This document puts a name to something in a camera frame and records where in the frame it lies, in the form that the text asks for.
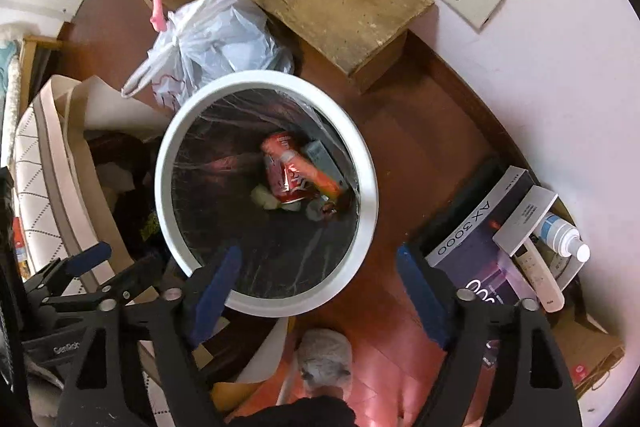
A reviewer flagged slim white box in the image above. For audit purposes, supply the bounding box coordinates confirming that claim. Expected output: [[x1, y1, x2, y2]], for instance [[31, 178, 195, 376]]
[[492, 185, 559, 258]]

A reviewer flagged white plastic bag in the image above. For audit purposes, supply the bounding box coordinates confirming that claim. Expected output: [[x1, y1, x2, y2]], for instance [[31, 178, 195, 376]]
[[121, 0, 296, 110]]

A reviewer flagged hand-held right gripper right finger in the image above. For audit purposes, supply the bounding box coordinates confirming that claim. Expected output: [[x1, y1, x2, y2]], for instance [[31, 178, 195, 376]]
[[397, 246, 583, 427]]

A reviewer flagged white bottle with blue label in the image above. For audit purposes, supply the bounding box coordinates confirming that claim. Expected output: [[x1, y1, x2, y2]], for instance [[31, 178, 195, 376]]
[[532, 213, 592, 264]]

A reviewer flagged small red wrapper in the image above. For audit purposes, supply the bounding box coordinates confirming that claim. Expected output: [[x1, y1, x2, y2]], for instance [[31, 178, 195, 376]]
[[307, 194, 351, 223]]

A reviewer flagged white round trash bin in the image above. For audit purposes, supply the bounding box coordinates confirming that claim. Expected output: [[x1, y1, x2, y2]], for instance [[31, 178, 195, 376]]
[[154, 71, 379, 319]]

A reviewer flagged blue and white milk carton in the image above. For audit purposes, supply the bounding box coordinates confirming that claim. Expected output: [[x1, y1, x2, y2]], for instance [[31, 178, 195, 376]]
[[301, 139, 351, 192]]

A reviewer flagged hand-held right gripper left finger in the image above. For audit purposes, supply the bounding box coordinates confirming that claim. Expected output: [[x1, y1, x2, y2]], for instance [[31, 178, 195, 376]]
[[57, 246, 243, 427]]

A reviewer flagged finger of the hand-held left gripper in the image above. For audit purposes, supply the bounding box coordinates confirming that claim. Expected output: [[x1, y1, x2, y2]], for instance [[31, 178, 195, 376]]
[[22, 242, 113, 295], [41, 256, 169, 309]]

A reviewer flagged white remote control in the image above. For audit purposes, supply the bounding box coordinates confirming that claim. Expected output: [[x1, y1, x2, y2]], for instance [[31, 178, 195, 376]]
[[515, 239, 566, 313]]

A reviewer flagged crushed red soda can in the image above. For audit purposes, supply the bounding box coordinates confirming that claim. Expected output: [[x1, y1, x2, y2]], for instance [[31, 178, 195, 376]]
[[260, 131, 348, 205]]

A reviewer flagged brown paper bag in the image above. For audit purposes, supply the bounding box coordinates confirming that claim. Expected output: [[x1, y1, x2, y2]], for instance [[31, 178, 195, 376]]
[[547, 312, 626, 400]]

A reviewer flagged dark purple router box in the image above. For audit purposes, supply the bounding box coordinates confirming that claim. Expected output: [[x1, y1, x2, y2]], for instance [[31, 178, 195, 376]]
[[410, 166, 538, 308]]

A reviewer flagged grey fluffy slipper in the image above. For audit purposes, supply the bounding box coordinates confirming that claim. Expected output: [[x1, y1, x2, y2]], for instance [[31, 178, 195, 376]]
[[295, 327, 353, 400]]

